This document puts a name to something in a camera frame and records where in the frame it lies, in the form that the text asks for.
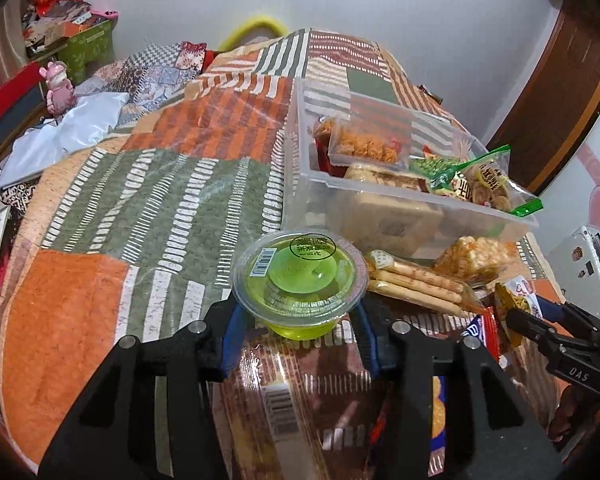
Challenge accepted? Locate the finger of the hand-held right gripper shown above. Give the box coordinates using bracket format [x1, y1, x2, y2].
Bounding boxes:
[534, 296, 600, 342]
[505, 307, 594, 357]

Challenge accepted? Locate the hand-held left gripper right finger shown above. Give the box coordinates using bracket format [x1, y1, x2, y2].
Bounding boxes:
[352, 300, 563, 480]

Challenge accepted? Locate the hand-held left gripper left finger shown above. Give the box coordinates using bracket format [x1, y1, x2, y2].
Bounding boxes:
[37, 300, 246, 480]

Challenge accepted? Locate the small yellow snack packet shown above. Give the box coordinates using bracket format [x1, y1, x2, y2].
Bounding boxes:
[494, 280, 537, 350]

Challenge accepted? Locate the green jelly cup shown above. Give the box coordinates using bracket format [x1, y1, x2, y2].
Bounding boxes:
[231, 230, 372, 342]

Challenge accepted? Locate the clear green-edged chips packet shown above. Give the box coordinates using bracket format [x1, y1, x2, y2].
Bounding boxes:
[409, 144, 544, 219]

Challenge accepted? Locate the clear plastic storage bin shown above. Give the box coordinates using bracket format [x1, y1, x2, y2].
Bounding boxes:
[281, 77, 542, 262]

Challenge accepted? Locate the beige cake packet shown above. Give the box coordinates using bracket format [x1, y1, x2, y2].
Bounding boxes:
[349, 191, 447, 257]
[344, 164, 432, 196]

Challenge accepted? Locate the red packet with white label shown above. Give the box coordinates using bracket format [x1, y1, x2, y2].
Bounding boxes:
[314, 136, 332, 172]

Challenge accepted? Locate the clear packet of shredded snack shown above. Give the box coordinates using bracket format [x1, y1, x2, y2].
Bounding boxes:
[312, 116, 402, 169]

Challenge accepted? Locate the person's right hand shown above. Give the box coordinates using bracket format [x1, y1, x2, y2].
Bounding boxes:
[546, 389, 599, 454]

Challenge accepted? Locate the white laptop with stickers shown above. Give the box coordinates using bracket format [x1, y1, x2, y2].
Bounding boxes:
[545, 225, 600, 322]

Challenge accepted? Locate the tan snack packet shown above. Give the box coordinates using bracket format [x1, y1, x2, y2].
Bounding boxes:
[220, 332, 386, 480]

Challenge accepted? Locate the biscuit stick packet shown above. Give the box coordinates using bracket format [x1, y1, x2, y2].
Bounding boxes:
[364, 249, 483, 319]

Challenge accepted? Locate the clear packet of orange crackers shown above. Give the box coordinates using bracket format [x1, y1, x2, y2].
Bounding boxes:
[432, 235, 524, 287]

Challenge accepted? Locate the blue chips packet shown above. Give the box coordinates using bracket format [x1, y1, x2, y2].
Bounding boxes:
[427, 310, 503, 463]

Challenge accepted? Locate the white sliding door with hearts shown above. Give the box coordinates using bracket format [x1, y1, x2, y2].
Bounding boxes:
[539, 110, 600, 266]

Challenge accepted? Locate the wooden door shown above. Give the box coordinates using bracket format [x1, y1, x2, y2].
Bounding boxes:
[484, 4, 600, 197]

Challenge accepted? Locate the white cloth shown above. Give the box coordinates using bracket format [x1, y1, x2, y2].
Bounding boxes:
[0, 92, 132, 192]

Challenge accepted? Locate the checkered patchwork cloth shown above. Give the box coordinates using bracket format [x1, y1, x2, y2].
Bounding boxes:
[74, 41, 212, 127]

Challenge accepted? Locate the pink rabbit figure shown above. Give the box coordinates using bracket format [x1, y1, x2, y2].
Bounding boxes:
[38, 59, 77, 117]

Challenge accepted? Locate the dark grey box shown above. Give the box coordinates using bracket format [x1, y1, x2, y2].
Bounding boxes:
[0, 85, 49, 142]

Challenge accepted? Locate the yellow foam tube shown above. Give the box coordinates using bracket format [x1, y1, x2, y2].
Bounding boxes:
[219, 16, 289, 54]

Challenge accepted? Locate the green patterned box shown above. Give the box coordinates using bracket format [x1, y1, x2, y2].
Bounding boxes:
[56, 19, 117, 82]

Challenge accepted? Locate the red box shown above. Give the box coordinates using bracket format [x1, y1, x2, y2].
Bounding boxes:
[0, 62, 47, 122]

